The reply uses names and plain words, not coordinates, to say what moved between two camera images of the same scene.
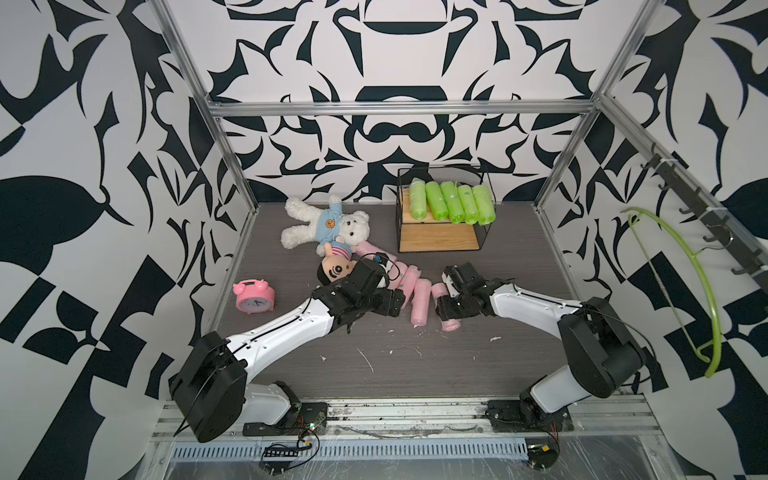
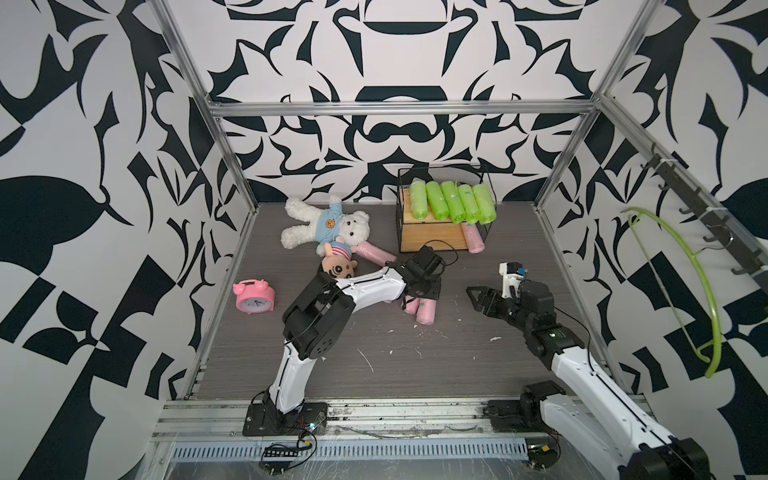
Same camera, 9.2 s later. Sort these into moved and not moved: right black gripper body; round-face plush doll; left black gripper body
Moved: right black gripper body; left black gripper body
Not moved: round-face plush doll
